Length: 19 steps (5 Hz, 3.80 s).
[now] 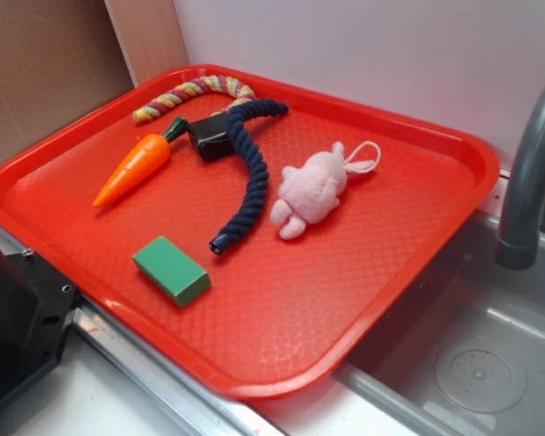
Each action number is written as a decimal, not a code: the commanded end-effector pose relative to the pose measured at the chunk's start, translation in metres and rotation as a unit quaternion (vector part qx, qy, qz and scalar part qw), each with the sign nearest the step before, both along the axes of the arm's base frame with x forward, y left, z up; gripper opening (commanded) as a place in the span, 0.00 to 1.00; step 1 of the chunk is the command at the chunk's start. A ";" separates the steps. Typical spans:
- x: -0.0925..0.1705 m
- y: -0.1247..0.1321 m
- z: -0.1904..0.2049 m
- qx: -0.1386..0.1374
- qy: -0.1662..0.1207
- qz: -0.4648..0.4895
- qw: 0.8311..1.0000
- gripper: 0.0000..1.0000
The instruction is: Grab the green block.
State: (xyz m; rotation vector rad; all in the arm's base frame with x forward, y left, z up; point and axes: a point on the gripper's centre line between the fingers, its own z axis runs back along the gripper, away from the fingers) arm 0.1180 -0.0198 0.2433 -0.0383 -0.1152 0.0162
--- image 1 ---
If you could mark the green rectangular block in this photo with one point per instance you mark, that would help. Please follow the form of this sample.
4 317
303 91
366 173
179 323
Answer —
172 271

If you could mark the black rectangular block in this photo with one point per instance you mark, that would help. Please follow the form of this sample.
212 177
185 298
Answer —
209 138

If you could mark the red plastic tray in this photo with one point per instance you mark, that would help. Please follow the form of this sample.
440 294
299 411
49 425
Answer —
279 315

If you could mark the pink plush bunny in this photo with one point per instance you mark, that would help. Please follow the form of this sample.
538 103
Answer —
308 194

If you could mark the orange toy carrot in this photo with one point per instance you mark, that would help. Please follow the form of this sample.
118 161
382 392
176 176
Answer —
150 153

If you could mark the grey sink faucet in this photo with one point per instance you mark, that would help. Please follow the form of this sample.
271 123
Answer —
522 217

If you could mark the grey toy sink basin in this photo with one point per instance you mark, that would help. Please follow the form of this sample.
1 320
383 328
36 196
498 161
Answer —
462 351

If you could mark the dark blue rope toy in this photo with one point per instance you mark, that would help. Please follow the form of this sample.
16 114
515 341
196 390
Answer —
248 150

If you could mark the multicolour braided rope toy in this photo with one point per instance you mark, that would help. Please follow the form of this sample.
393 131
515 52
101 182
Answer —
238 90

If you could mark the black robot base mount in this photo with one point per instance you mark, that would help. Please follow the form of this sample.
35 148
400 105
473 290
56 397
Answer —
36 305

